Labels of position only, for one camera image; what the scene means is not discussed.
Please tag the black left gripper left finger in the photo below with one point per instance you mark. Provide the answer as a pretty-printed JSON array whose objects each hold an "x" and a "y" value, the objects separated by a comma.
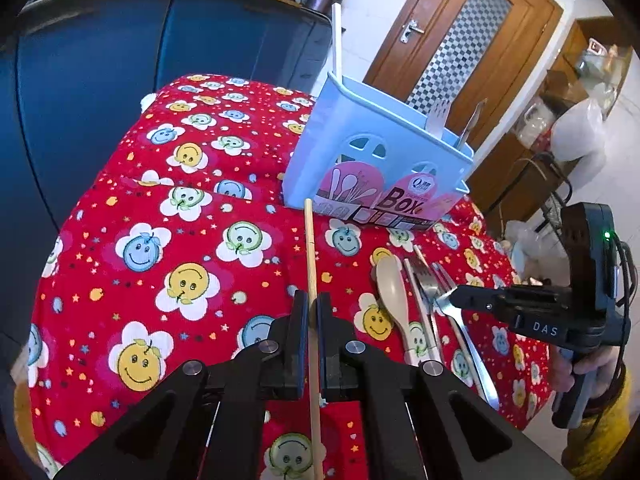
[{"x": 280, "y": 359}]

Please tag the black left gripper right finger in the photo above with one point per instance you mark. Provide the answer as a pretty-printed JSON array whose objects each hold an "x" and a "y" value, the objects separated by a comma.
[{"x": 347, "y": 364}]

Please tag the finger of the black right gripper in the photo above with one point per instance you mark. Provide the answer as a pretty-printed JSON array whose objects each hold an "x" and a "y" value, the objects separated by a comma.
[{"x": 506, "y": 302}]

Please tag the beige wooden chopstick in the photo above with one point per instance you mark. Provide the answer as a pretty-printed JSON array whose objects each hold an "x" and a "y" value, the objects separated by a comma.
[{"x": 313, "y": 344}]

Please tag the white silver chopstick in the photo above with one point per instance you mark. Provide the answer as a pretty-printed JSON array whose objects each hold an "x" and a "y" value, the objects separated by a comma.
[{"x": 337, "y": 34}]

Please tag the silver metal knife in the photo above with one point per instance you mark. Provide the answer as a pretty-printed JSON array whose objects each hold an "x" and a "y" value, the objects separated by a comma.
[{"x": 470, "y": 125}]

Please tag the silver metal fork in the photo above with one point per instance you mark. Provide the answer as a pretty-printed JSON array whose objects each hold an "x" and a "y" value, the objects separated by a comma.
[
  {"x": 437, "y": 117},
  {"x": 478, "y": 369}
]

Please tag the yellow right sleeve forearm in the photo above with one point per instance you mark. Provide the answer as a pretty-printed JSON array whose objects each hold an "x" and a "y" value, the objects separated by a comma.
[{"x": 602, "y": 432}]

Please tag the beige plastic spoon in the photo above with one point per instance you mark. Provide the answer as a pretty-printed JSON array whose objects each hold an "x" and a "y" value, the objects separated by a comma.
[{"x": 393, "y": 294}]

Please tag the wooden side shelf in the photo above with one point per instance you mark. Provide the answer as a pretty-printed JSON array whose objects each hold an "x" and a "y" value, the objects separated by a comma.
[{"x": 520, "y": 174}]

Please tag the red smiley flower tablecloth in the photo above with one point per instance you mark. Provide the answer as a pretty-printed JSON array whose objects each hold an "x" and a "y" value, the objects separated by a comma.
[{"x": 183, "y": 249}]

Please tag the white plastic bag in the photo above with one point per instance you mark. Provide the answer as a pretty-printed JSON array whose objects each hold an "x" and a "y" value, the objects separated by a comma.
[{"x": 579, "y": 136}]

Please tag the light blue utensil box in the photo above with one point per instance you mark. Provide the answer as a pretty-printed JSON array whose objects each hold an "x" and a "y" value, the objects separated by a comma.
[{"x": 366, "y": 157}]

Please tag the brown wooden door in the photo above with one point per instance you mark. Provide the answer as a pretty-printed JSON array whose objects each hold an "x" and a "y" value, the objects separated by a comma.
[{"x": 462, "y": 52}]

